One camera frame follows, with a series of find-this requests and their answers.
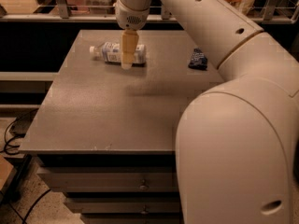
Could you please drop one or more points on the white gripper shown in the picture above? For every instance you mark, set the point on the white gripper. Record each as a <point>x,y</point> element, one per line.
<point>132,19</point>

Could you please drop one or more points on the clear plastic water bottle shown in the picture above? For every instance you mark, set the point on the clear plastic water bottle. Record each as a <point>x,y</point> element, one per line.
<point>110,52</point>

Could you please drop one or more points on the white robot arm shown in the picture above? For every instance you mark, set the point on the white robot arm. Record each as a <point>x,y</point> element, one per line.
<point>235,143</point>

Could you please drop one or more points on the dark blue snack packet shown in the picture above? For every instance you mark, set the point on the dark blue snack packet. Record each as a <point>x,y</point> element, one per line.
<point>198,60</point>

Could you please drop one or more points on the metal railing shelf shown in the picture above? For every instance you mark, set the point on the metal railing shelf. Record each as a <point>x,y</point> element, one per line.
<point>262,11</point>

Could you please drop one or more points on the grey drawer cabinet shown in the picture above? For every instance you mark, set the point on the grey drawer cabinet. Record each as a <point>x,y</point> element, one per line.
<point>101,129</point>

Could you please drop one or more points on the grey power box floor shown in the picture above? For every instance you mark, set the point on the grey power box floor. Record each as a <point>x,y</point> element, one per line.
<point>21,124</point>

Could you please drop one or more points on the top drawer round knob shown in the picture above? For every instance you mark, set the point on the top drawer round knob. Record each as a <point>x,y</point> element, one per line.
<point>144,185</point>

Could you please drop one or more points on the drawer round knob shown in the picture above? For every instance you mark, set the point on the drawer round knob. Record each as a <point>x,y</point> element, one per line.
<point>145,210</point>
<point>144,185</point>

